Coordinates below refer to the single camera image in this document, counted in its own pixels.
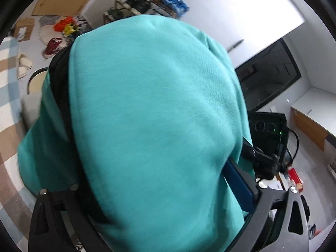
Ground red sneakers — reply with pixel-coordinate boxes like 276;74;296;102
43;37;70;59

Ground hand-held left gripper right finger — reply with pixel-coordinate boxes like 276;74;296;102
222;159;310;252

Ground wooden shoe rack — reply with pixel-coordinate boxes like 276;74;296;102
103;0;189;25

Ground blue bag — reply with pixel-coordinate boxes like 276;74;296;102
164;0;190;19

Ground yellow toy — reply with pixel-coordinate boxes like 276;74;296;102
62;24;79;37

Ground checkered blanket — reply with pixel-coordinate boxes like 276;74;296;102
0;35;79;252

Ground cardboard box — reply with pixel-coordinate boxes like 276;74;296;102
13;18;35;42

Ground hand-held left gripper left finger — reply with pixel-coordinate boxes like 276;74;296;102
28;184;116;252

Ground red plastic bag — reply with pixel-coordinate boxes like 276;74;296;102
54;16;75;32

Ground round tan stool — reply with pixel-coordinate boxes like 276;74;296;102
26;68;50;95

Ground black cable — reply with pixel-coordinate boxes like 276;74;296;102
285;129;300;167

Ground silver door handle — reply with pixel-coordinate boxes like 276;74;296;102
227;39;245;52

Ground wooden side cabinet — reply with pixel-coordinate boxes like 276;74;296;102
290;104;336;153

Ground black television screen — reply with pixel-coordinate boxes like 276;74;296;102
234;38;302;112

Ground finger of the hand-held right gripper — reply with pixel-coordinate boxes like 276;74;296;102
241;136;282;180

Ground red packet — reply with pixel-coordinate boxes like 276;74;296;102
287;167;303;185

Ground teal hooded jacket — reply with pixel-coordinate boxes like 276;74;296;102
17;14;259;252

